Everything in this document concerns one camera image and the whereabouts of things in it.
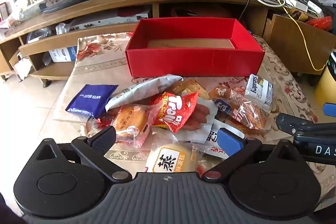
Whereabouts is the blue wafer packet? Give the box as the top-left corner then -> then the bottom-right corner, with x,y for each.
65,84 -> 119,119

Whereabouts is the wooden tv stand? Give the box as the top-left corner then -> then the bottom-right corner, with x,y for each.
0,0 -> 336,83

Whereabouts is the steamed cake packet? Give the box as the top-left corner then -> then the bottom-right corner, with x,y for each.
144,143 -> 205,174

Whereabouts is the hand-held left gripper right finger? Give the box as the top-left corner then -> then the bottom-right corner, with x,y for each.
203,128 -> 305,183

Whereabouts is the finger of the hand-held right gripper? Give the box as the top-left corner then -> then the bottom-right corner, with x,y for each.
322,102 -> 336,118
276,113 -> 336,159

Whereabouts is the sausage packet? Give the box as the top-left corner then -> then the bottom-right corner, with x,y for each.
181,99 -> 218,143

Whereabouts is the clear bread packet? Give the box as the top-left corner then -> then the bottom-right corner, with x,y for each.
87,105 -> 160,149

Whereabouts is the white grey meat snack pouch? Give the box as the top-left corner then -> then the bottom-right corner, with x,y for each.
202,120 -> 231,160

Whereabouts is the red cardboard box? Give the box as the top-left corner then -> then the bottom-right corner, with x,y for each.
125,17 -> 265,78

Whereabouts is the white wafer packet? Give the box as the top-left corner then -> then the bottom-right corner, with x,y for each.
245,74 -> 273,112

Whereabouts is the blue and white box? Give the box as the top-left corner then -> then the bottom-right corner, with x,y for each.
49,46 -> 78,62

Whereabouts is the white crinkled snack bag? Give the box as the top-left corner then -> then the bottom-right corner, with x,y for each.
105,74 -> 183,111

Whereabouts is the gold foil packet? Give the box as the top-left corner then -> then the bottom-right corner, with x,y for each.
168,79 -> 209,99

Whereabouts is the red candy packet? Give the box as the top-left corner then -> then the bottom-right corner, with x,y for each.
152,91 -> 199,133

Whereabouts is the floral tablecloth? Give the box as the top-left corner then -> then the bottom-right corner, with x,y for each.
52,32 -> 336,189

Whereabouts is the clear pastry packet blue label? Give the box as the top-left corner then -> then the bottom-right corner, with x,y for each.
209,85 -> 269,130

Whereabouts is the yellow cable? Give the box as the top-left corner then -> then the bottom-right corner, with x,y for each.
205,0 -> 328,71

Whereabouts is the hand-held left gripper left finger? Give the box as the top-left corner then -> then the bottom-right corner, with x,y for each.
36,126 -> 132,183

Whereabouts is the yellow bin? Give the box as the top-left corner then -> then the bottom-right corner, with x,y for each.
314,51 -> 336,109

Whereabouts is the silver set-top box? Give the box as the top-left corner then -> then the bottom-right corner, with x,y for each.
70,7 -> 153,31

